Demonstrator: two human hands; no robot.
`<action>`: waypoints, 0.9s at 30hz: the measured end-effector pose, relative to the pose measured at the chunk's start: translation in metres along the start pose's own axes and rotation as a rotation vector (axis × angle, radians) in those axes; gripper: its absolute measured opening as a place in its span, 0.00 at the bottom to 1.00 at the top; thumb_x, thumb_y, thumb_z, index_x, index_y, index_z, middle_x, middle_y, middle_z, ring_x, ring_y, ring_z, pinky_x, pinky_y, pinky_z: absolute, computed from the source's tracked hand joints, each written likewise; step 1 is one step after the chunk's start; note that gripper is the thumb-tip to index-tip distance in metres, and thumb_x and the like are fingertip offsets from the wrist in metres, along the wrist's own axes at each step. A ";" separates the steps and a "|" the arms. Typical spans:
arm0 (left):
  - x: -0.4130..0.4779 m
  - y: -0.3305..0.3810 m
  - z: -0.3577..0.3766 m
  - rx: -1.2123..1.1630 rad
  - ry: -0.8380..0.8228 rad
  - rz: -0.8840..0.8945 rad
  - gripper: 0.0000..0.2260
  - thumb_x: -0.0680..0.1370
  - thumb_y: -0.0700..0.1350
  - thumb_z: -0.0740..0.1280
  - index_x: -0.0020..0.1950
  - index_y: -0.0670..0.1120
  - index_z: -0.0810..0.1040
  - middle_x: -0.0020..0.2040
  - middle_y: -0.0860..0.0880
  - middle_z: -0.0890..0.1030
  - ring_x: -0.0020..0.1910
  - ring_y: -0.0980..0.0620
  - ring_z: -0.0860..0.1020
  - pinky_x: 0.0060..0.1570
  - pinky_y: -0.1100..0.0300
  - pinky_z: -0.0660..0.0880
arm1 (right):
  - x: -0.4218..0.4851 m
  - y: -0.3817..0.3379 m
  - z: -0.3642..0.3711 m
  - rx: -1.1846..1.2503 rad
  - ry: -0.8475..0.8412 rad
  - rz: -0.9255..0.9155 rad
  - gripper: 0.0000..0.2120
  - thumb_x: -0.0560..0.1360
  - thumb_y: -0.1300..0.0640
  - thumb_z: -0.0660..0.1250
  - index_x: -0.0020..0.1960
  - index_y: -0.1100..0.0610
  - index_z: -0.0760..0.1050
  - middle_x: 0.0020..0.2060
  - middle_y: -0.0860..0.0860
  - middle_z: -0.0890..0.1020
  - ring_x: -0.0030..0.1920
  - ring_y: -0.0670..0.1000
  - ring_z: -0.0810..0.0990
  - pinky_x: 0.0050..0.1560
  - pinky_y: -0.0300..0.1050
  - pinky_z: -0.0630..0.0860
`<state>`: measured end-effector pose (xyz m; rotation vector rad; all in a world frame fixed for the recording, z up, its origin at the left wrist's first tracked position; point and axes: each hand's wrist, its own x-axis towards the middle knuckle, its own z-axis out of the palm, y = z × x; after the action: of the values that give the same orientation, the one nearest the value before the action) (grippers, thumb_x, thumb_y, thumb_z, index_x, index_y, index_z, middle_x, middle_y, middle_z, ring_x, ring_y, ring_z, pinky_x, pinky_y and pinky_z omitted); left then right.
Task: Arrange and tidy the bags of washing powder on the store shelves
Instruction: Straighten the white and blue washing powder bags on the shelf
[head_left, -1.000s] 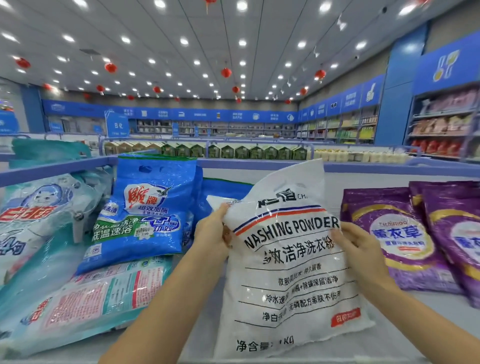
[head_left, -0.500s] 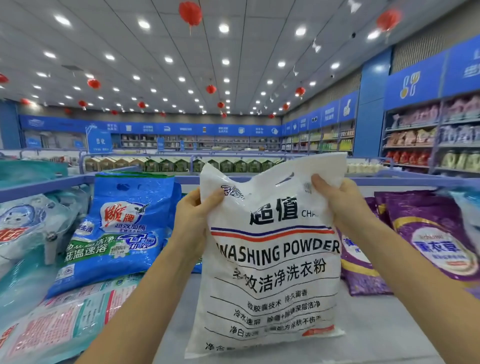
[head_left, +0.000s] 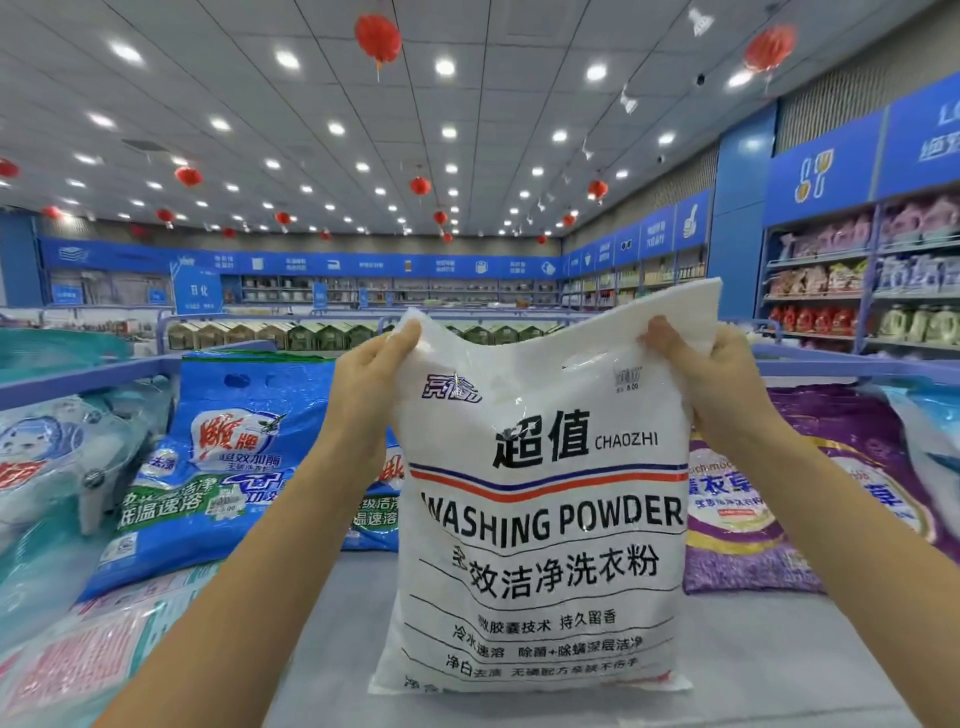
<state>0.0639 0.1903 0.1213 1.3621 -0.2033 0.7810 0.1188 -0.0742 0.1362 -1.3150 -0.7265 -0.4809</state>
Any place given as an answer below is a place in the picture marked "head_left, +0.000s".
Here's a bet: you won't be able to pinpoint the light blue detergent bag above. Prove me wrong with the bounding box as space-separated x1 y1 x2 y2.
881 382 960 537

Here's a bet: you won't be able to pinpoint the purple washing powder bag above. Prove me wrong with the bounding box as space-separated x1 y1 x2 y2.
683 385 960 595

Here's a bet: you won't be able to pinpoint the blue pillar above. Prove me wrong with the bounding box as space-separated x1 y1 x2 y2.
706 102 779 321

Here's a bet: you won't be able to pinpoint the blue glove sign panel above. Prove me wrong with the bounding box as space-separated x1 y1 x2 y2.
673 189 713 253

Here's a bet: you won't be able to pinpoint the row of pink detergent bottles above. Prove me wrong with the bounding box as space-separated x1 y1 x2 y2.
780 196 960 258

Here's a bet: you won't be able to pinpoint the person's right hand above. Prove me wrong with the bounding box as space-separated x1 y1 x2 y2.
639 315 786 453

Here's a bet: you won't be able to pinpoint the person's left hand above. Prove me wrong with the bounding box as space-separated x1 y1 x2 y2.
327 320 423 471

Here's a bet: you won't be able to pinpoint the white washing powder bag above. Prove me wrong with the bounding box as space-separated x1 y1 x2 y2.
367 278 723 696

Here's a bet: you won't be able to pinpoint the pink white detergent bag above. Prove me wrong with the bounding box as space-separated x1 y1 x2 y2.
0 561 220 728

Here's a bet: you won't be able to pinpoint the person's right forearm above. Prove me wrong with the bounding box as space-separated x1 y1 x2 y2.
705 416 960 728

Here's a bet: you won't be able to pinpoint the blue standing aisle sign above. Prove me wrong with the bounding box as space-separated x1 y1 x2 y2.
173 265 225 317

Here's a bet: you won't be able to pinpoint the blue display bin rail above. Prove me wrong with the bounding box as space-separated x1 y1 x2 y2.
0 339 960 412

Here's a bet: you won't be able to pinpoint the row of red refill packs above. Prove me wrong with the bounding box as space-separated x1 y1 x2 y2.
766 303 858 336

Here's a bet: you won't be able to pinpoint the row of green detergent bottles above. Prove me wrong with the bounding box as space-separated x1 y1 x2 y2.
877 303 960 346

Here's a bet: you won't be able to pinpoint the blue cutlery sign panel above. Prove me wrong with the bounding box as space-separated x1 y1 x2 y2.
762 111 887 228

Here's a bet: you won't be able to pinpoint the row of house-shaped boxes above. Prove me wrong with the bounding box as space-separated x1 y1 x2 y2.
167 321 567 353

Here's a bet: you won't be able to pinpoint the person's left forearm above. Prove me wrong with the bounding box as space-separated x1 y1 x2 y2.
93 438 390 728

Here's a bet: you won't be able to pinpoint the large blue detergent bag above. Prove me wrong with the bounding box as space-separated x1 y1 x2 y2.
78 352 339 603

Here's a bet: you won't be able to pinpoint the blue laundry shelf unit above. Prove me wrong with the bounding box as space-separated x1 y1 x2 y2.
756 196 960 360

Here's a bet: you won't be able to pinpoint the white teal detergent bag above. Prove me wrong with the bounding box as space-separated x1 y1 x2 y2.
0 377 175 560

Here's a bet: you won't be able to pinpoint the blue lettered sign panel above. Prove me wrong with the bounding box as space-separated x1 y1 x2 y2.
876 69 960 201

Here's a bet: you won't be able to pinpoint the long blue sign band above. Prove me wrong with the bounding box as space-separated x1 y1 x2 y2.
39 237 565 282

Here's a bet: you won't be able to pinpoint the round ceiling spot lights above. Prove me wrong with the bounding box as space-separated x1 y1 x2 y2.
56 37 755 234

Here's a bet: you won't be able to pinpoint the side shelves of goods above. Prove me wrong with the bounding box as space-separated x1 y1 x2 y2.
561 247 709 310

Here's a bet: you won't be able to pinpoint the wall shelves of goods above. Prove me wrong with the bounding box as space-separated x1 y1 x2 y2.
240 274 564 310

